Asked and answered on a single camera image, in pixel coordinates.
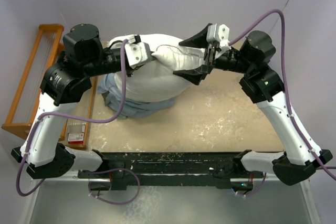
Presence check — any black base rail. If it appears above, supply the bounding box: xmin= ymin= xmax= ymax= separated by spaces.
xmin=78 ymin=152 xmax=263 ymax=190

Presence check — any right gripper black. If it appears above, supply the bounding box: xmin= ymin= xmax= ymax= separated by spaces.
xmin=173 ymin=24 xmax=253 ymax=85

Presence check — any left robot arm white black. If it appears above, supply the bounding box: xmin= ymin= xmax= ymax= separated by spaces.
xmin=12 ymin=24 xmax=152 ymax=179

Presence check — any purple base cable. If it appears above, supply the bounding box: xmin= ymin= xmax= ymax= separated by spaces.
xmin=230 ymin=173 xmax=267 ymax=198
xmin=78 ymin=166 xmax=141 ymax=206

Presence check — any patchwork green beige pillowcase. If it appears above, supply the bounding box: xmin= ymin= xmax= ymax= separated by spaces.
xmin=97 ymin=73 xmax=176 ymax=119

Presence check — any orange wooden rack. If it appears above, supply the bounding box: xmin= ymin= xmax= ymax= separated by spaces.
xmin=2 ymin=24 xmax=98 ymax=150

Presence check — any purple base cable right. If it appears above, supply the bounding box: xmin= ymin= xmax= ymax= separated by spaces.
xmin=230 ymin=173 xmax=267 ymax=198

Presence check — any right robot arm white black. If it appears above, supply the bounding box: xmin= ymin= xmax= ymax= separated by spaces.
xmin=173 ymin=23 xmax=333 ymax=186

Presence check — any red white small box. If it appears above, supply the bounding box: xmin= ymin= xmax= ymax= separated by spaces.
xmin=68 ymin=133 xmax=85 ymax=144

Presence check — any white pillow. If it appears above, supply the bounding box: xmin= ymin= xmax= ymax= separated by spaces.
xmin=108 ymin=33 xmax=211 ymax=103

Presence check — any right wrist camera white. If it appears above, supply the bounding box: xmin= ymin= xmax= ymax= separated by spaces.
xmin=206 ymin=24 xmax=230 ymax=52

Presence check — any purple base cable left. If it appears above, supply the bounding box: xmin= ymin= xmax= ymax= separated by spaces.
xmin=78 ymin=166 xmax=141 ymax=206

